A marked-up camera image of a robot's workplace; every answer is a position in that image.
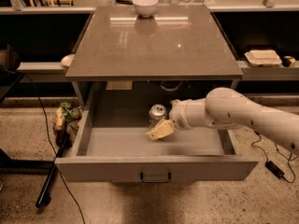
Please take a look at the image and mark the black floor cable left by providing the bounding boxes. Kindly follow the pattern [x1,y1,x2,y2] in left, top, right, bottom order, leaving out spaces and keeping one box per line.
[18,72,87,224]

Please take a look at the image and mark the grey left ledge shelf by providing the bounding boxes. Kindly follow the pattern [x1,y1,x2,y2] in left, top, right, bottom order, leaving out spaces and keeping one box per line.
[18,62,66,82]

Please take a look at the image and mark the open grey top drawer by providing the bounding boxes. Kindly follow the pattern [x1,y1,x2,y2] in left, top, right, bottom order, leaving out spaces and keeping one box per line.
[55,82,258,182]

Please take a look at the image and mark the small yellow black tape roll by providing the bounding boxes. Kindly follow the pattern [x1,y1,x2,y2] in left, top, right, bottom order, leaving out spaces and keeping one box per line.
[282,56,296,67]

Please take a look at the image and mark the white foam takeout container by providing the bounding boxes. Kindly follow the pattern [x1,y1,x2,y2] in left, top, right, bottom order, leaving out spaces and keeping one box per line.
[245,49,282,66]

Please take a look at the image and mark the grey ledge shelf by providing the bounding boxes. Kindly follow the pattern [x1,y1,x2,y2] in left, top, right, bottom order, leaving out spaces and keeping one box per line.
[237,61,299,81]
[18,62,66,82]

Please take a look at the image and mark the silver 7up soda can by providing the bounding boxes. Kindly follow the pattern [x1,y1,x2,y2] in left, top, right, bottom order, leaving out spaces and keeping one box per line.
[149,104,167,128]

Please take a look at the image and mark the black power adapter with cable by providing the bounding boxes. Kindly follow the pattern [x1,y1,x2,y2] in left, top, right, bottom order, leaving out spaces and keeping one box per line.
[251,132,296,184]

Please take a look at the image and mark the white ceramic bowl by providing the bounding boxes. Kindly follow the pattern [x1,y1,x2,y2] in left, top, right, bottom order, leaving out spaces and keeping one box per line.
[133,0,158,17]

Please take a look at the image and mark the grey right ledge shelf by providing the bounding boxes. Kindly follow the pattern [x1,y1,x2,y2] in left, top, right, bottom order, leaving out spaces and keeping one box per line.
[237,61,299,81]

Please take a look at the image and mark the grey cabinet with counter top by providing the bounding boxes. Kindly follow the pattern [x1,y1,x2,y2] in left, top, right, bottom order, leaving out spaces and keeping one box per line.
[64,5,244,110]

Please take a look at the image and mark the white plate on left ledge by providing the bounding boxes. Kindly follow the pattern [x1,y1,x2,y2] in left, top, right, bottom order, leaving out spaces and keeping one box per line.
[61,54,75,67]

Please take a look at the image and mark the green snack bag pile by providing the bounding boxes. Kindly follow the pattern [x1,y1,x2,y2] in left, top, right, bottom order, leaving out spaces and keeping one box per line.
[52,101,83,142]

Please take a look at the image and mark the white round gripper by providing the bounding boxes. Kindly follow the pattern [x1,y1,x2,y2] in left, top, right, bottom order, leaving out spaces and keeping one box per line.
[146,99,192,140]

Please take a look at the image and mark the black metal drawer handle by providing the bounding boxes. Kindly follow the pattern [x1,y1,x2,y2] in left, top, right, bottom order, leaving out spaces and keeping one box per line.
[140,173,172,184]

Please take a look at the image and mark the black pole on floor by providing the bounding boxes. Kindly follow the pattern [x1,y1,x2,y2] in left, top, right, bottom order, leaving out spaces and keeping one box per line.
[36,133,69,208]

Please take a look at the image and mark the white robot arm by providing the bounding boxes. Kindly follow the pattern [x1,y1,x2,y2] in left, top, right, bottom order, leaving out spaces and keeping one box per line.
[146,88,299,156]

